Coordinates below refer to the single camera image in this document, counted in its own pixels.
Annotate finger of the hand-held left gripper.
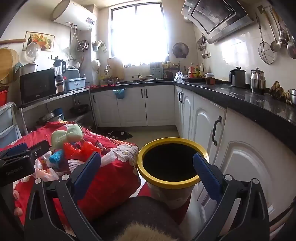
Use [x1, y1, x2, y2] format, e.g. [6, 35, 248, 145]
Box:
[0, 140, 50, 161]
[0, 142, 28, 158]

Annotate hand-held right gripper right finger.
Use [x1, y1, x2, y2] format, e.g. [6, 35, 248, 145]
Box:
[193, 152, 270, 241]

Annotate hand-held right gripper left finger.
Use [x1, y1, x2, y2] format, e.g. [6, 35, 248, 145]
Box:
[24, 152, 102, 241]

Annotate blue foam net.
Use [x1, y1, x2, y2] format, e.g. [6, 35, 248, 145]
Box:
[49, 149, 64, 166]

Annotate small dark snack wrapper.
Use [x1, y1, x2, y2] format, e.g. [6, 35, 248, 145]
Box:
[94, 140, 107, 151]

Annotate yellow rimmed trash bin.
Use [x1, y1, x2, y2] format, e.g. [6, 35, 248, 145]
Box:
[137, 137, 209, 210]

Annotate grey plastic drawer unit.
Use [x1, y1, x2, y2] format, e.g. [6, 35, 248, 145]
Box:
[0, 102, 22, 142]

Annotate red floral cloth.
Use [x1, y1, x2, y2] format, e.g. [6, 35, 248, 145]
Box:
[0, 120, 141, 230]

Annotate steel pot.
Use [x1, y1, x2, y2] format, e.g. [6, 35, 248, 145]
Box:
[39, 111, 56, 122]

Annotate white kitchen cabinets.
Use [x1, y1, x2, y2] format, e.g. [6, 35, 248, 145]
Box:
[91, 85, 296, 230]

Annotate blue container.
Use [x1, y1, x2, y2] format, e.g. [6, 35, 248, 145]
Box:
[54, 108, 65, 121]

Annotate black floor mat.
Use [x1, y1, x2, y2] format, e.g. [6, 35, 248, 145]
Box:
[99, 130, 134, 141]

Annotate red bucket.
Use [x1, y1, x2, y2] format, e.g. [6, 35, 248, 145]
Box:
[0, 90, 9, 106]

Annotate black pan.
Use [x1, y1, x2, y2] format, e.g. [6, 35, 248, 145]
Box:
[69, 105, 89, 114]

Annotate person's grey fur-trimmed garment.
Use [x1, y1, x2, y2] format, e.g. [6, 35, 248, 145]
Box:
[92, 196, 183, 241]

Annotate black microwave oven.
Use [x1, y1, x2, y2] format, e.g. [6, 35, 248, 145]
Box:
[20, 68, 57, 105]

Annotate steel shelf table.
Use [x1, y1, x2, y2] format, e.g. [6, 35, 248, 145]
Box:
[20, 88, 97, 131]

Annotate black blender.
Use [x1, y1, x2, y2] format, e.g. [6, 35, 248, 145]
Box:
[54, 61, 67, 93]

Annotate grey plastic storage box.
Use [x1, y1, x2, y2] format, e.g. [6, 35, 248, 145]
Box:
[65, 69, 86, 91]

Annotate bamboo sieve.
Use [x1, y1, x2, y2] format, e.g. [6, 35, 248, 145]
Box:
[0, 47, 20, 81]

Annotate black stone countertop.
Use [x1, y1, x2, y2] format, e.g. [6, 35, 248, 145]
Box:
[90, 79, 296, 147]

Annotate blue hanging bag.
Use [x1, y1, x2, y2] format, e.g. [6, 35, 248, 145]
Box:
[112, 88, 126, 100]

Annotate dark grey kettle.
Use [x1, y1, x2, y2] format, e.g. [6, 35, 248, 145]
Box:
[229, 67, 247, 88]

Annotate stainless steel kettle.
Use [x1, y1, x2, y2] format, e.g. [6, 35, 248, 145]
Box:
[250, 68, 266, 93]

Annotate brown cloth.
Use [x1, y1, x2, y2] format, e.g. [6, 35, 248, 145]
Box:
[269, 81, 292, 105]

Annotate beige cutting board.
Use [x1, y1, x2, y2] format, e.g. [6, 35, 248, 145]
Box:
[107, 57, 125, 79]

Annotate grey small drawer box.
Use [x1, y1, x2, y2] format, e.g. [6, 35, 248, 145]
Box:
[150, 62, 163, 79]

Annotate white water heater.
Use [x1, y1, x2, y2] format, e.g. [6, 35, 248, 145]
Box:
[51, 0, 97, 31]

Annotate steel slotted ladle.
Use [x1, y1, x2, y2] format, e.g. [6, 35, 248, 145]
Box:
[264, 7, 282, 52]

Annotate kitchen window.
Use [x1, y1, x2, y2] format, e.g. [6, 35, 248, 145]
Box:
[110, 2, 168, 66]

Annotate steel spoon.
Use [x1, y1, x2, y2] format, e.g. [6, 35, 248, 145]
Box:
[269, 6, 289, 45]

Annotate steel range hood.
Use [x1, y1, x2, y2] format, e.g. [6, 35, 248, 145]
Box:
[181, 0, 254, 44]

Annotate black cabinet door handle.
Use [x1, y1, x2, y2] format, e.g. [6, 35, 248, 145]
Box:
[211, 115, 222, 146]

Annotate fruit wall poster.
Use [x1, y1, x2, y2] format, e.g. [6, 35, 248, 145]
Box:
[22, 31, 55, 51]

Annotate round black wall fan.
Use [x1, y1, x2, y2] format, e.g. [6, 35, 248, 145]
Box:
[172, 42, 189, 58]

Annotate wire mesh strainer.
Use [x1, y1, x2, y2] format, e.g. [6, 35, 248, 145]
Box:
[255, 14, 275, 65]

